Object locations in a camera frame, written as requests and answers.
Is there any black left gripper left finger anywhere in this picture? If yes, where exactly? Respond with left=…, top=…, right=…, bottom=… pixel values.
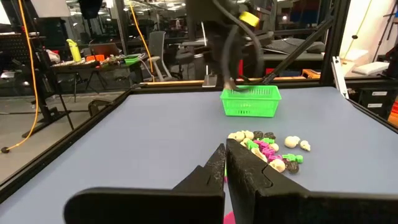
left=63, top=142, right=226, bottom=224

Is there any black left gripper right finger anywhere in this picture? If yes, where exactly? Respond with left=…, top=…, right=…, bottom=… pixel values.
left=226, top=138, right=398, bottom=224

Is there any green slotted plastic basket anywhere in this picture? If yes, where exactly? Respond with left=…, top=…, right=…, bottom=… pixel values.
left=220, top=85, right=282, bottom=118

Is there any orange crate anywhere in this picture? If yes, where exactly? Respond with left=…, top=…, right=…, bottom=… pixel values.
left=301, top=68, right=321, bottom=80

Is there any black storage box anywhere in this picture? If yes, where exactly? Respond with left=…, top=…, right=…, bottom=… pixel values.
left=359, top=86, right=398, bottom=102
left=357, top=100, right=396, bottom=118

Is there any grey office chair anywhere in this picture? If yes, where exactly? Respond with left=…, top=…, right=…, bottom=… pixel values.
left=146, top=30, right=177, bottom=82

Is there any white foam pad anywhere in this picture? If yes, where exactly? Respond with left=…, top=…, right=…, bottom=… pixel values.
left=352, top=61, right=390, bottom=77

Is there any cluttered black desk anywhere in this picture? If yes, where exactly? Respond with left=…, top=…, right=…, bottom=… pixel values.
left=49, top=52, right=146, bottom=103

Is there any black tripod stand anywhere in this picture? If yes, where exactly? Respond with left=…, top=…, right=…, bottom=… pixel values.
left=21, top=24, right=75, bottom=139

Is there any yellow-green bottle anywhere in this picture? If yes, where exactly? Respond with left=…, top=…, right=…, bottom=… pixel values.
left=66, top=39, right=82, bottom=63

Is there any white metal bracket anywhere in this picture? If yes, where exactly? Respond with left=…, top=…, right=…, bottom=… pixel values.
left=331, top=55, right=349, bottom=100

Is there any black table frame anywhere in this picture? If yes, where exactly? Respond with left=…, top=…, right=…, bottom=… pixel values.
left=0, top=79, right=398, bottom=205

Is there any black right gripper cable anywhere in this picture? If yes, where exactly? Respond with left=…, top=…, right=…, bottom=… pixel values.
left=213, top=0, right=265, bottom=82

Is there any yellow hanging cable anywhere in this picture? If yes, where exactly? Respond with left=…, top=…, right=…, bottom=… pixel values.
left=1, top=0, right=40, bottom=154
left=343, top=0, right=373, bottom=60
left=129, top=2, right=155, bottom=83

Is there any black rig support frame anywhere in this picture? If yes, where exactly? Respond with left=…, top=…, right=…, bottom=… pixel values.
left=262, top=0, right=352, bottom=86

